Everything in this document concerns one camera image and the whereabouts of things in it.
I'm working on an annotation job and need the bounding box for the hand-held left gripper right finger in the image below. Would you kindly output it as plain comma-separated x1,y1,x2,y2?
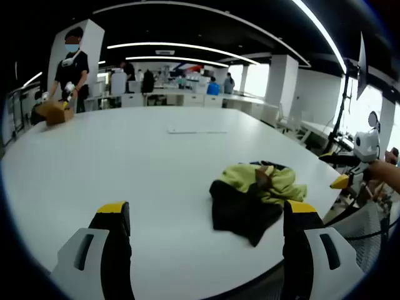
282,199,365,300

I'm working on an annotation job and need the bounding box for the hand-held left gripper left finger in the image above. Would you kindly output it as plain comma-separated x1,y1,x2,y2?
50,201,136,300

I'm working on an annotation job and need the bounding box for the yellow grey blue garment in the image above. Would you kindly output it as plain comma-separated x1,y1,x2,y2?
208,160,309,248

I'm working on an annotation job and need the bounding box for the grey mesh office chair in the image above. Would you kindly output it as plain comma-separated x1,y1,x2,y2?
324,199,393,273

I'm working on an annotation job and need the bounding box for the ceiling light strip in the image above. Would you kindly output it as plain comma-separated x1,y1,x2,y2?
106,42,261,66
125,56,231,68
292,0,348,73

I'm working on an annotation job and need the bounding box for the brown cardboard box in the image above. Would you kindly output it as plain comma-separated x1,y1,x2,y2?
36,99,76,126

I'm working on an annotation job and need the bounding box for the white flat strip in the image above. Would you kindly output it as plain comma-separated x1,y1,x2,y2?
167,123,228,135

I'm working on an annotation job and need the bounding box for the black cable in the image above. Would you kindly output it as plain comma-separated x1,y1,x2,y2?
321,184,368,226

